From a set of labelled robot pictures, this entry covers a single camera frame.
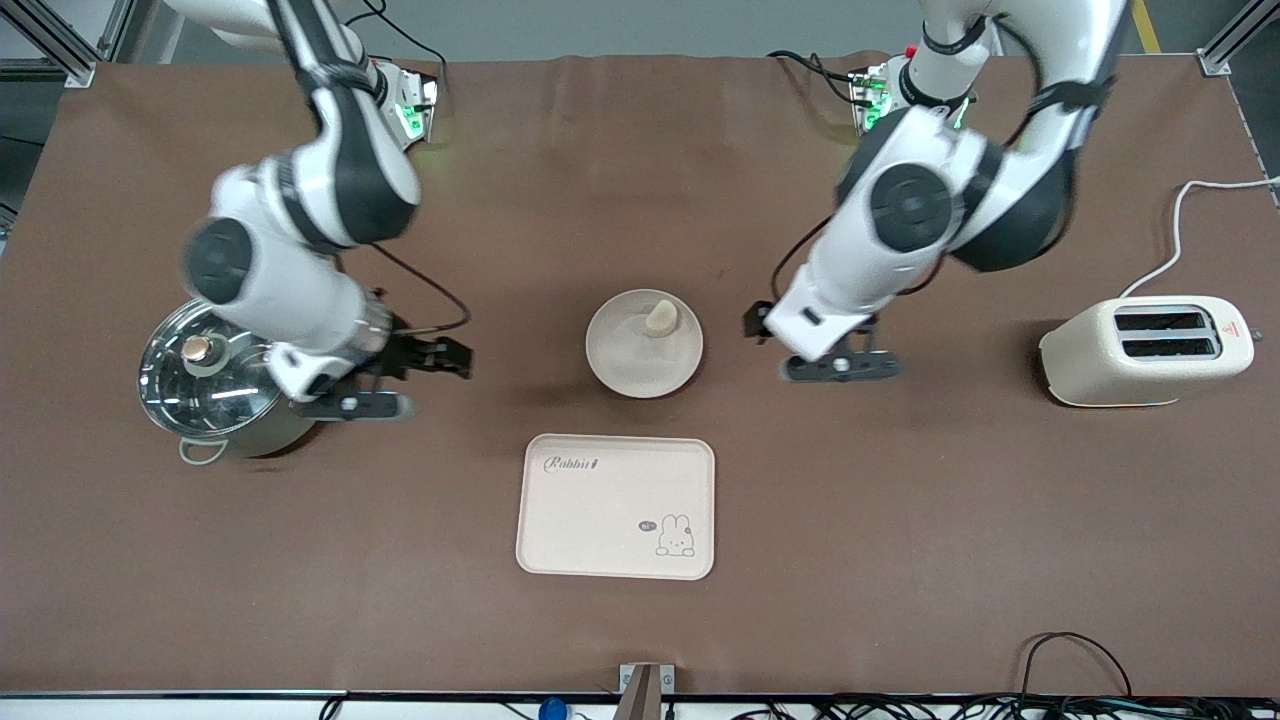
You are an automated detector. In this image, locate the cream round plate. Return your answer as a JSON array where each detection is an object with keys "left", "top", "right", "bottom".
[{"left": 585, "top": 289, "right": 704, "bottom": 399}]

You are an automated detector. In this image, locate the grey arm base connector plate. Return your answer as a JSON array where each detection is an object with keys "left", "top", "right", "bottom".
[
  {"left": 850, "top": 66, "right": 896, "bottom": 137},
  {"left": 392, "top": 66, "right": 442, "bottom": 147}
]

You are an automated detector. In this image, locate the steel pot with glass lid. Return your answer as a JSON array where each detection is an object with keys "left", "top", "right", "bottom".
[{"left": 138, "top": 298, "right": 323, "bottom": 466}]

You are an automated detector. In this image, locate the brown table mat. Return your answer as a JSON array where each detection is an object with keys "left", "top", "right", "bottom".
[{"left": 0, "top": 52, "right": 1280, "bottom": 697}]

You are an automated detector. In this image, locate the cream rabbit print tray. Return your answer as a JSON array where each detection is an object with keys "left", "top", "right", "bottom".
[{"left": 515, "top": 433, "right": 717, "bottom": 581}]

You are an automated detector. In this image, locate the glass pot lid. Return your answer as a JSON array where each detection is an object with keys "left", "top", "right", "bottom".
[{"left": 138, "top": 298, "right": 289, "bottom": 438}]

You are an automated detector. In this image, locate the cream two-slot toaster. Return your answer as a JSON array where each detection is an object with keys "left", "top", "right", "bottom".
[{"left": 1038, "top": 295, "right": 1263, "bottom": 408}]

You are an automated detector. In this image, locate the black arm base cable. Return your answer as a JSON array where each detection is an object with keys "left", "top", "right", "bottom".
[
  {"left": 345, "top": 0, "right": 447, "bottom": 73},
  {"left": 768, "top": 50, "right": 863, "bottom": 103}
]

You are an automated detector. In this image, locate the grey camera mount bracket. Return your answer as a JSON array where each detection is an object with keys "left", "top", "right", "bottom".
[{"left": 610, "top": 663, "right": 675, "bottom": 720}]

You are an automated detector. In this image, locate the black cable bundle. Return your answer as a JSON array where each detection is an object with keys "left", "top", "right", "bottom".
[{"left": 730, "top": 693, "right": 1280, "bottom": 720}]

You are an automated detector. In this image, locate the white toaster power cable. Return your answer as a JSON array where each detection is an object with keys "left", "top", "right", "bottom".
[{"left": 1118, "top": 177, "right": 1280, "bottom": 299}]

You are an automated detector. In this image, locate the black looped cable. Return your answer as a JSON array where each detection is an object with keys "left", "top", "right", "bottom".
[{"left": 1018, "top": 632, "right": 1133, "bottom": 701}]

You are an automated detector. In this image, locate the aluminium frame profile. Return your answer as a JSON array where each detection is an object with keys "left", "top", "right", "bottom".
[
  {"left": 0, "top": 0, "right": 136, "bottom": 89},
  {"left": 1198, "top": 0, "right": 1280, "bottom": 77}
]

